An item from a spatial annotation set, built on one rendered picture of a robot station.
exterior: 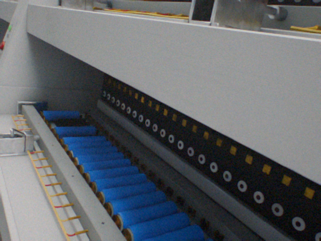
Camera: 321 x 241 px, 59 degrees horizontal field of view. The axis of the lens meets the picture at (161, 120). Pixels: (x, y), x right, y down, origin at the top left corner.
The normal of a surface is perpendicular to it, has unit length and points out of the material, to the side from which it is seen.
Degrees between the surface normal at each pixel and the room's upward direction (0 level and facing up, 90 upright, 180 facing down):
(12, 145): 90
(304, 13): 108
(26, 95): 90
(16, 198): 18
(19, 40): 90
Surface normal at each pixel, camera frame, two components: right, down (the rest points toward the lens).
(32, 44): 0.55, 0.33
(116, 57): -0.82, 0.02
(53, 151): 0.18, -0.94
